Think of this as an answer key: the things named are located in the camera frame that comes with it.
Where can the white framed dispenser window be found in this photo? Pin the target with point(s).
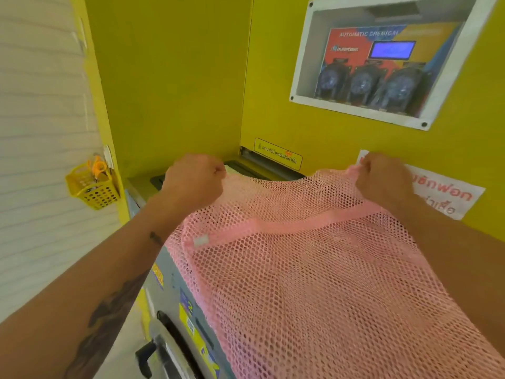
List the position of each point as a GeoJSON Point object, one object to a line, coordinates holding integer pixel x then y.
{"type": "Point", "coordinates": [394, 63]}

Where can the white notice with red letters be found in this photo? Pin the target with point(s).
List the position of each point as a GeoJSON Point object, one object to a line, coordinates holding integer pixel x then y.
{"type": "Point", "coordinates": [449, 197]}

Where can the small yellow warning label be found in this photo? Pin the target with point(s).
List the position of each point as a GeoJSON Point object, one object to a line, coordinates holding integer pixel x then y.
{"type": "Point", "coordinates": [278, 154]}

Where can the person's left hand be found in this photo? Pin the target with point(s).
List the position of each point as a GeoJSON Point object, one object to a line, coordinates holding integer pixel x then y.
{"type": "Point", "coordinates": [193, 181]}

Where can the small yellow plastic basket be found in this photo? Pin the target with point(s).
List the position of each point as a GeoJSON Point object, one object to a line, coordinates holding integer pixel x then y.
{"type": "Point", "coordinates": [94, 197]}

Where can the person's right forearm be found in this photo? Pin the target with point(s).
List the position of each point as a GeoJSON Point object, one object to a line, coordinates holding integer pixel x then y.
{"type": "Point", "coordinates": [465, 264]}

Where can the orange scissors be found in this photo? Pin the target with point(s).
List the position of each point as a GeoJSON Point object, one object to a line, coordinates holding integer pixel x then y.
{"type": "Point", "coordinates": [98, 167]}

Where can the person's left forearm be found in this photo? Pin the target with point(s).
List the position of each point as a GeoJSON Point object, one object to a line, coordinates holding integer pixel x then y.
{"type": "Point", "coordinates": [79, 292]}

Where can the person's right hand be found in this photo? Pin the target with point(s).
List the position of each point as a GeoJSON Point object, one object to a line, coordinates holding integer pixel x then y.
{"type": "Point", "coordinates": [384, 181]}

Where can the pink mesh laundry bag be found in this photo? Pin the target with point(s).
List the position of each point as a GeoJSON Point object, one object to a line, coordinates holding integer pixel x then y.
{"type": "Point", "coordinates": [315, 292]}

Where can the stainless steel washing machine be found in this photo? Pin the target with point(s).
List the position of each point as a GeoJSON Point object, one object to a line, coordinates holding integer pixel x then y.
{"type": "Point", "coordinates": [169, 296]}

